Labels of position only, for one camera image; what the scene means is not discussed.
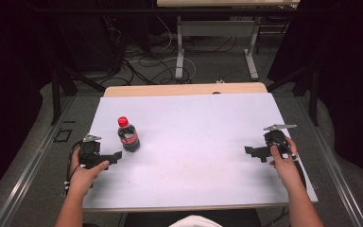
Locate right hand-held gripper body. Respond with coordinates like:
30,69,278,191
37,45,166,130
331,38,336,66
263,123,298,159

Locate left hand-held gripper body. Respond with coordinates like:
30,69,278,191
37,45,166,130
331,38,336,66
78,133,110,170

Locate cola bottle with red cap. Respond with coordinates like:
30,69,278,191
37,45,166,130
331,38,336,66
116,115,141,153

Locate person's left hand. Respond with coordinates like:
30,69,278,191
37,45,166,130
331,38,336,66
67,148,111,198

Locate person's right hand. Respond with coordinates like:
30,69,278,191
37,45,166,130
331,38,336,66
268,135,301,191

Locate black metal stand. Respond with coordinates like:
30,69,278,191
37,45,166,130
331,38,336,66
266,64,321,128
49,64,107,126

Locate wooden table edge strip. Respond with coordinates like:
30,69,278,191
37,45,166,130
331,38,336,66
103,81,269,98

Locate person's white clothing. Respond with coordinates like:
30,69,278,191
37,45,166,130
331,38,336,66
167,215,223,227

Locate black curtain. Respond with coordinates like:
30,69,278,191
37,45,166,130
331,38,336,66
267,0,363,182
0,0,55,207

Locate dark equipment rack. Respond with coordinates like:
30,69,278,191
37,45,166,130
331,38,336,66
55,0,130,79

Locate left hand-held gripper cable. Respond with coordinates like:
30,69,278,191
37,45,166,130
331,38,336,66
63,141,83,197

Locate hand-held gripper cable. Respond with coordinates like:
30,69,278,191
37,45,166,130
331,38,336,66
275,137,307,190
63,141,83,197

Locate right hand-held gripper cable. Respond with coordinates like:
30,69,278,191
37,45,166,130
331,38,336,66
275,137,307,190

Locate aluminium floor rail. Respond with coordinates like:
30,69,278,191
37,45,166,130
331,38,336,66
0,94,78,227
292,94,363,227

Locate black floor cables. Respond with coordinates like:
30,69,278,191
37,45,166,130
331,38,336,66
107,34,238,87

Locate white floor cable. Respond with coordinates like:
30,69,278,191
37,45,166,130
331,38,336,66
128,15,199,85

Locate white metal frame desk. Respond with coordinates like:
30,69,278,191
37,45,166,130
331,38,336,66
156,0,302,81

